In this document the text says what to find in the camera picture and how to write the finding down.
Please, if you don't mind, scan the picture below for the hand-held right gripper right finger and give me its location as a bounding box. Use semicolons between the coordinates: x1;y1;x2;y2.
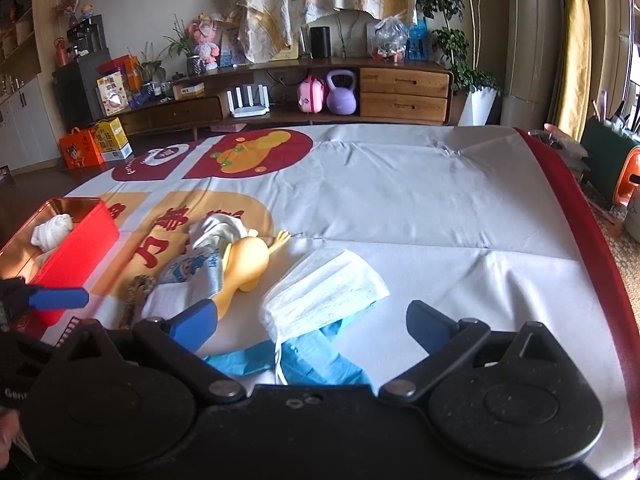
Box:
380;301;581;402

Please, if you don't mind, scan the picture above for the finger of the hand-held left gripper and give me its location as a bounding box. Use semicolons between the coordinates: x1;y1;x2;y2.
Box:
16;279;90;314

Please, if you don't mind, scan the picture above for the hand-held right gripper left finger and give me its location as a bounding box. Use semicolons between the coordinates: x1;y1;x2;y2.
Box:
50;300;247;404

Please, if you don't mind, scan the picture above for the red tin box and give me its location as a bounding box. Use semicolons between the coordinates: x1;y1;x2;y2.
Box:
0;197;121;332

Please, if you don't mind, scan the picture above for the brown braided rope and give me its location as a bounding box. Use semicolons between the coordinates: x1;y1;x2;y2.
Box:
117;275;157;332

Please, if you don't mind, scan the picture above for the yellow rubber chicken toy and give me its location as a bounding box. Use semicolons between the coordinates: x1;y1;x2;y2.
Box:
200;230;294;322

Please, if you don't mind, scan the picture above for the blue shark toy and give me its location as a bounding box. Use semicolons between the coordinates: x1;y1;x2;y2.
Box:
205;300;377;387

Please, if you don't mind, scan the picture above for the person's left hand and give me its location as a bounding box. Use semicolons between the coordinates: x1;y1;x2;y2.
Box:
0;407;22;463

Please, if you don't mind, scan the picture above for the white rolled cloth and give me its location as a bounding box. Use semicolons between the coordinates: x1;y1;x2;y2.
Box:
31;214;75;252

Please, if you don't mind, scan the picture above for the printed tablecloth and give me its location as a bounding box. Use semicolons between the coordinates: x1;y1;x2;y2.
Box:
0;125;636;480

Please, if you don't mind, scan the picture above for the orange gift box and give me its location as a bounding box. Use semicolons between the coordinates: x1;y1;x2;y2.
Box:
59;127;105;171

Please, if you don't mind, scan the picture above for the yellow gift box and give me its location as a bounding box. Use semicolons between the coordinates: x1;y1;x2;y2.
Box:
95;117;134;162

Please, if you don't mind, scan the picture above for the black cabinet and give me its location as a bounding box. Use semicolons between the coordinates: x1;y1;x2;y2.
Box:
52;47;114;134

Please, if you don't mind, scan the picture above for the printed snack box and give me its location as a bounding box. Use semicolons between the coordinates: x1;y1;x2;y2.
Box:
96;71;126;116

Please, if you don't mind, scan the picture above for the white planter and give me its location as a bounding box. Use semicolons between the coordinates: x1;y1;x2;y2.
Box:
457;85;502;127

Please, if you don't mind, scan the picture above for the white router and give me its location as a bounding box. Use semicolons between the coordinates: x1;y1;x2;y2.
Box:
226;85;271;119

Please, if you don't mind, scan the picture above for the orange paper bag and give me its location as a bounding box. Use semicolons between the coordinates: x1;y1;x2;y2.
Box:
97;55;144;92

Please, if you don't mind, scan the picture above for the green box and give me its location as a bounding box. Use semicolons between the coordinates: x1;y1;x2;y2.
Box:
580;115;640;207

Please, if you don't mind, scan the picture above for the wooden TV cabinet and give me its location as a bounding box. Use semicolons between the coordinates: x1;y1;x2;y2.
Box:
107;57;454;137

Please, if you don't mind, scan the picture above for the purple kettlebell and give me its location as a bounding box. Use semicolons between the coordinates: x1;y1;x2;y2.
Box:
326;69;358;115

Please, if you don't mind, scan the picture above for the small potted plant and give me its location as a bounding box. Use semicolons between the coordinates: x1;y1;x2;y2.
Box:
134;42;167;85

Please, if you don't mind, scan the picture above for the orange plastic stool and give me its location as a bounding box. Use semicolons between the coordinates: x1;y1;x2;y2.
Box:
612;145;640;209

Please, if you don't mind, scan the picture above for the pink toy suitcase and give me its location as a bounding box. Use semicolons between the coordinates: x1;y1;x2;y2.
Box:
297;75;328;113

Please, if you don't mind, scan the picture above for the black water dispenser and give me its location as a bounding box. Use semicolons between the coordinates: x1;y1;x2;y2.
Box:
66;15;106;61

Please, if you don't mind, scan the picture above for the potted orchid plant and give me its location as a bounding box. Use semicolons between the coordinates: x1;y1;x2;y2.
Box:
164;15;202;77

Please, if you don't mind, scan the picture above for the pink doll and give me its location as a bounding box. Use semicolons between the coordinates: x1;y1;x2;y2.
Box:
192;12;224;72

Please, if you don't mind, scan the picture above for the blue plastic item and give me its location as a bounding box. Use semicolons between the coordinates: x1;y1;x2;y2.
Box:
407;24;431;61

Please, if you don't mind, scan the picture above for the tall potted tree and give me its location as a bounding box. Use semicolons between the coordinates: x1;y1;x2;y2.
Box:
417;0;505;92

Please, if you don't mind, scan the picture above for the clear plastic bag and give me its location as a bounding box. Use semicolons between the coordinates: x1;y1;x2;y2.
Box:
372;16;414;63

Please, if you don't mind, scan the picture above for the artificial flower bouquet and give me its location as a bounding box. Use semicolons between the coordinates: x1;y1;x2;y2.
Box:
54;0;97;27

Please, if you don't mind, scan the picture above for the white scalloped board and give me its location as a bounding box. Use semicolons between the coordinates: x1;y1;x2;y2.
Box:
332;9;381;59

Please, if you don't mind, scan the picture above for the black speaker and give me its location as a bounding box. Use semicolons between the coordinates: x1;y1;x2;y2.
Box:
310;26;332;59

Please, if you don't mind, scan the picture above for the standing air conditioner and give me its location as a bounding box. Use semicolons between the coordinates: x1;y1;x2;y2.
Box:
500;0;567;129

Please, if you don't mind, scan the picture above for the yellow curtain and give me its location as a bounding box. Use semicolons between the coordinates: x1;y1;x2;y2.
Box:
554;0;594;142

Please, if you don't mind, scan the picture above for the white wall cabinet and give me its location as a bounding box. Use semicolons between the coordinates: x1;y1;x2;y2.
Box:
0;74;57;172

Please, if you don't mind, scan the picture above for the picture frame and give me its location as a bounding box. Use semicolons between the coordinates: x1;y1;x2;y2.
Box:
219;27;242;69

